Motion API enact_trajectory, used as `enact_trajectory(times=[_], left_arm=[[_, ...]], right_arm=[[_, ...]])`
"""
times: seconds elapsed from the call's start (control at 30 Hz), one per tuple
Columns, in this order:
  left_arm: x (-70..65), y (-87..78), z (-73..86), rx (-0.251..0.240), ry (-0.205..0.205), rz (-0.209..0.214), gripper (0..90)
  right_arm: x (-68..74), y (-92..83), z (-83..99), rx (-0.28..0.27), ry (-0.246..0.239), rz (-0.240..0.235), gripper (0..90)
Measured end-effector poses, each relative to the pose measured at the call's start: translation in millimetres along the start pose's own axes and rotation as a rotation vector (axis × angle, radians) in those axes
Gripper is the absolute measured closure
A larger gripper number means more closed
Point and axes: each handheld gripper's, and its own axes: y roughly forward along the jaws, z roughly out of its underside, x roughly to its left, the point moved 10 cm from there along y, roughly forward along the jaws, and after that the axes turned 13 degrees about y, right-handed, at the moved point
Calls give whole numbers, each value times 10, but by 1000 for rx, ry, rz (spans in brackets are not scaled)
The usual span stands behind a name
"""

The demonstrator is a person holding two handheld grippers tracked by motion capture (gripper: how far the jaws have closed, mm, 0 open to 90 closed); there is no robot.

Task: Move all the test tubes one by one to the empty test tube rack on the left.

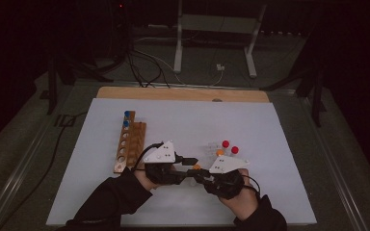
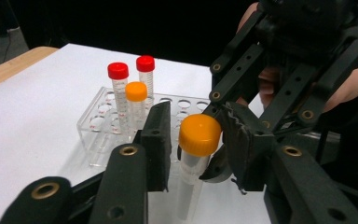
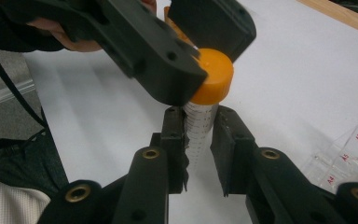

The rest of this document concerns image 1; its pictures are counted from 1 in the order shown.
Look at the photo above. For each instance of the person's right hand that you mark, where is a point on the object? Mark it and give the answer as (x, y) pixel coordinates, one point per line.
(242, 205)

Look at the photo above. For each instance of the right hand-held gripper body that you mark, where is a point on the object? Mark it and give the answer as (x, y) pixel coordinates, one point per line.
(226, 164)

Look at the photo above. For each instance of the clear plastic tube rack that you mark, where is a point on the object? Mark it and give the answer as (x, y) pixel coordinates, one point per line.
(212, 148)

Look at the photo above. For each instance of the white plug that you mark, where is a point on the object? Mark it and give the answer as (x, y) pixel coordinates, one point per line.
(220, 67)

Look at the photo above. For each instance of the person's left hand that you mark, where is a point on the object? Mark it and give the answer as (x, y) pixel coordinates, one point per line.
(142, 179)

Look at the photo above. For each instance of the wooden test tube rack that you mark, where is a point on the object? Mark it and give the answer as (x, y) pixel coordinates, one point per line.
(136, 138)

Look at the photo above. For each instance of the red-capped test tube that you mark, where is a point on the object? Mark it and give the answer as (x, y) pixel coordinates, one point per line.
(225, 143)
(234, 149)

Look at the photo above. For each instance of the white table mat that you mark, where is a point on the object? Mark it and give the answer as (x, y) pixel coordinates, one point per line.
(179, 128)

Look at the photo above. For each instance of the black stand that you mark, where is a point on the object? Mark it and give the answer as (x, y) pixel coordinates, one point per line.
(52, 89)
(316, 102)

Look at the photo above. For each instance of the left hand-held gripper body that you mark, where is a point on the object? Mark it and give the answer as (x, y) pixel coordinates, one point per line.
(162, 155)

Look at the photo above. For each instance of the metal floor rail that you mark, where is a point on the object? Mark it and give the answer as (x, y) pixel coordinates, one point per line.
(16, 174)
(334, 166)

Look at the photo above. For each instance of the white metal stand frame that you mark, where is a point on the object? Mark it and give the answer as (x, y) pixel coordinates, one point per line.
(178, 48)

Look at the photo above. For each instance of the orange-capped test tube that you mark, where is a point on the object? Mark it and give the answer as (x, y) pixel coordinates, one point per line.
(219, 152)
(196, 166)

